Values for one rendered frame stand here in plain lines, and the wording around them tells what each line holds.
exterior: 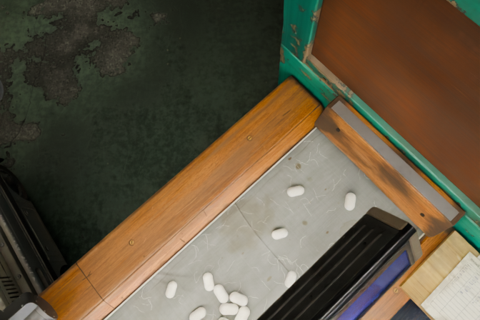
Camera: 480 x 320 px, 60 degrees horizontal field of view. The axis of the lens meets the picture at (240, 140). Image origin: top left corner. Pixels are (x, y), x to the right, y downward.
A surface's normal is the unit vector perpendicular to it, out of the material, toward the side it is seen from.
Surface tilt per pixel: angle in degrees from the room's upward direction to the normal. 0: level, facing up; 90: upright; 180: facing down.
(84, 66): 0
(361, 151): 67
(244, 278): 0
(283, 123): 0
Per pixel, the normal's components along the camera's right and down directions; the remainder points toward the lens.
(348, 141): -0.71, 0.50
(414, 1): -0.74, 0.66
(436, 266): -0.06, -0.28
